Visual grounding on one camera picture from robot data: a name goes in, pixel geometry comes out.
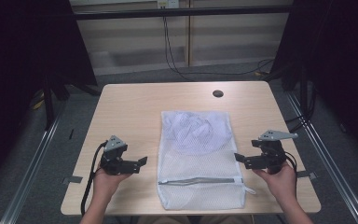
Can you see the black horizontal bar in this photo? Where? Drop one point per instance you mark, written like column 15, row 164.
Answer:
column 180, row 12

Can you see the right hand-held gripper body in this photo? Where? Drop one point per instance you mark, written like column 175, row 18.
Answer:
column 273, row 155

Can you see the black curtain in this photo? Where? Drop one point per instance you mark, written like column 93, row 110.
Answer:
column 18, row 62
column 338, row 62

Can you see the white mesh laundry bag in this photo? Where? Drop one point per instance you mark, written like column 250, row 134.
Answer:
column 199, row 168

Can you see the white wall outlet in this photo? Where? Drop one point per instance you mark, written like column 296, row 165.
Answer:
column 167, row 3

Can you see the white garment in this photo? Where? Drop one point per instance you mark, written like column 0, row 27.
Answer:
column 199, row 133

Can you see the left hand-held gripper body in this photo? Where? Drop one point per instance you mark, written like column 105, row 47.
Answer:
column 113, row 161

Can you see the black stand leg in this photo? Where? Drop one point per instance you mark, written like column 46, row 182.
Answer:
column 48, row 105

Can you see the grey tape piece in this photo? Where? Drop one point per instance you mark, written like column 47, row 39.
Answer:
column 73, row 179
column 307, row 175

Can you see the person's right hand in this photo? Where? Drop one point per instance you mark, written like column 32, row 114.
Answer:
column 281, row 185

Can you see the person's left hand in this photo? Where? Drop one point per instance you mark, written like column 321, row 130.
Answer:
column 104, row 183

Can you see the metal floor rail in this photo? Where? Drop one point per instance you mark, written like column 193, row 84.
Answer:
column 31, row 174
column 332, row 161

